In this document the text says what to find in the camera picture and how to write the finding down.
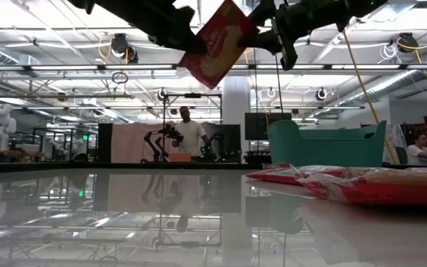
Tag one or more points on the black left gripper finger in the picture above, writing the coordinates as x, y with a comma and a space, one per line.
187, 42

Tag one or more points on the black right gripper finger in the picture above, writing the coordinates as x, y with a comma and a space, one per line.
265, 11
265, 42

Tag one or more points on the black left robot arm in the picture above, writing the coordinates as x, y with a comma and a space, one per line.
106, 5

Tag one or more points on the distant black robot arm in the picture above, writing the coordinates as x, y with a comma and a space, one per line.
158, 142

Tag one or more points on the white square pillar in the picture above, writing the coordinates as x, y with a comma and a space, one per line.
235, 100

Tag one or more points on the black monitor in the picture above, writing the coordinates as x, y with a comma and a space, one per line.
256, 126

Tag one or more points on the long ceiling light bar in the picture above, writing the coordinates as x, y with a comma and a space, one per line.
69, 67

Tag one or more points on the black equipment cabinet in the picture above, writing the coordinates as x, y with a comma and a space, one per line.
230, 142

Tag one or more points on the pink curtain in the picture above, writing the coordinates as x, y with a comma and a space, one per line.
132, 142

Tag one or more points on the orange box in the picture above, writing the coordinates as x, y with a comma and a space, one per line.
179, 157

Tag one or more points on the teal plastic basket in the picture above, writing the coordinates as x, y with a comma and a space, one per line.
324, 148

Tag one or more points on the black tall cabinet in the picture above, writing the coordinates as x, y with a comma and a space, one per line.
105, 142

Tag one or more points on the black distant rig frame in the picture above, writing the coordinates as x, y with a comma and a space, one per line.
193, 95

